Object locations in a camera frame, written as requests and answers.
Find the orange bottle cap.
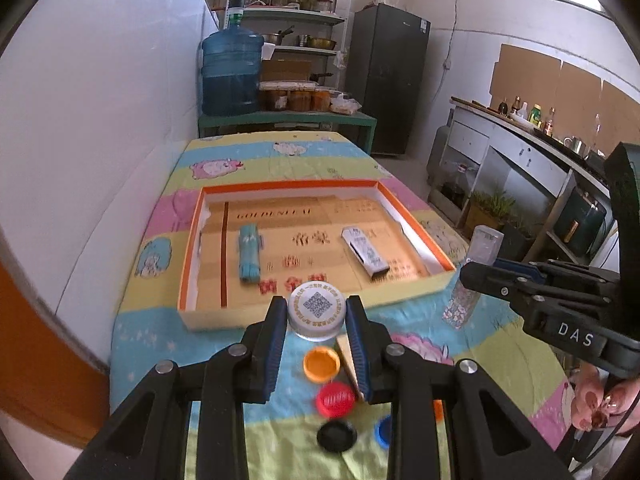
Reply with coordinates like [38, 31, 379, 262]
[303, 346, 341, 385]
[433, 400, 445, 422]

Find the blue bottle cap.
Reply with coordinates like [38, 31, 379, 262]
[373, 415, 392, 451]

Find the Hello Kitty silver case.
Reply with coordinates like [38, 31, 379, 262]
[341, 226, 390, 280]

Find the black bottle cap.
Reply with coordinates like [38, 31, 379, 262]
[317, 419, 358, 454]

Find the red bottle cap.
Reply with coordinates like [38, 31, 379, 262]
[316, 382, 356, 418]

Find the white QR code cap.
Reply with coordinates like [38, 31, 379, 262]
[288, 281, 346, 342]

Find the teal patterned case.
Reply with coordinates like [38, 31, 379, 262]
[239, 223, 262, 284]

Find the gold rectangular box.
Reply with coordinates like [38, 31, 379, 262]
[335, 334, 361, 396]

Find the person's right hand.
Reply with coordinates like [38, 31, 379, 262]
[570, 362, 639, 434]

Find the potted green plant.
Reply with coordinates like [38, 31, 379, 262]
[463, 192, 515, 238]

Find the white kitchen counter cabinet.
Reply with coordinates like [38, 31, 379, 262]
[427, 98, 620, 271]

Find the orange wooden door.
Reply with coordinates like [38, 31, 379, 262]
[1, 269, 108, 448]

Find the orange rimmed cardboard tray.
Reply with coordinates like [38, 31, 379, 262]
[177, 180, 456, 330]

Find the green low table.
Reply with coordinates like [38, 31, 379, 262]
[198, 110, 378, 154]

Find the dark refrigerator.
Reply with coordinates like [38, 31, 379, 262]
[345, 4, 431, 156]

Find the brown cardboard box on shelf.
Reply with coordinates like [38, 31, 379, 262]
[260, 58, 311, 81]

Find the white storage shelf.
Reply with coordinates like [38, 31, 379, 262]
[244, 0, 352, 89]

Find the blue water jug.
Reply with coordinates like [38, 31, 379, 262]
[201, 8, 264, 117]

